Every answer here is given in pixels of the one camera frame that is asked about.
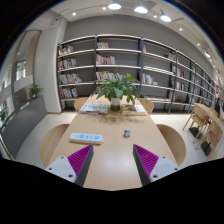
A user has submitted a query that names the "grey shelf unit with books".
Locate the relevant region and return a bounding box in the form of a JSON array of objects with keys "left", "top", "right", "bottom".
[{"left": 56, "top": 33, "right": 224, "bottom": 113}]

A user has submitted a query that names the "light wooden round-back chair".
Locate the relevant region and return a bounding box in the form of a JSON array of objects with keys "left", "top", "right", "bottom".
[
  {"left": 155, "top": 123, "right": 187, "bottom": 167},
  {"left": 38, "top": 123, "right": 71, "bottom": 168},
  {"left": 138, "top": 97, "right": 155, "bottom": 115},
  {"left": 73, "top": 96, "right": 90, "bottom": 113}
]

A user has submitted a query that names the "white power strip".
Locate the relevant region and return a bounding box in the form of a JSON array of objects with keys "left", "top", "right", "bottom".
[{"left": 68, "top": 132, "right": 105, "bottom": 145}]

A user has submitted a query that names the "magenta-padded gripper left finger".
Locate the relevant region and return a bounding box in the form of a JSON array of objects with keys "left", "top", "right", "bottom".
[{"left": 45, "top": 143, "right": 95, "bottom": 188}]

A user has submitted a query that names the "small green floor plant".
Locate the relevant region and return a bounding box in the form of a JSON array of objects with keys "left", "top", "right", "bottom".
[{"left": 28, "top": 83, "right": 44, "bottom": 100}]

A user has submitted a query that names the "group of ceiling lights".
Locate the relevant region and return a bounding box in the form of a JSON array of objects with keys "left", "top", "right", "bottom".
[{"left": 71, "top": 2, "right": 213, "bottom": 59}]

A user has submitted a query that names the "white cover magazine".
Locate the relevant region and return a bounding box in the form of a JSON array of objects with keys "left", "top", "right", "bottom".
[{"left": 78, "top": 102, "right": 110, "bottom": 115}]

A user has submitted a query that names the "olive cover book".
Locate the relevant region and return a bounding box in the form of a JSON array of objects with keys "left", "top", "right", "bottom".
[{"left": 120, "top": 103, "right": 148, "bottom": 117}]

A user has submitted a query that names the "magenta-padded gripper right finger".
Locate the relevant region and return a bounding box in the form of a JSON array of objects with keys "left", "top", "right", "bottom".
[{"left": 132, "top": 143, "right": 180, "bottom": 187}]

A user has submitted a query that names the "green potted plant white pot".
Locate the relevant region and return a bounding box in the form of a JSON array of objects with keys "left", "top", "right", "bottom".
[{"left": 91, "top": 71, "right": 143, "bottom": 112}]

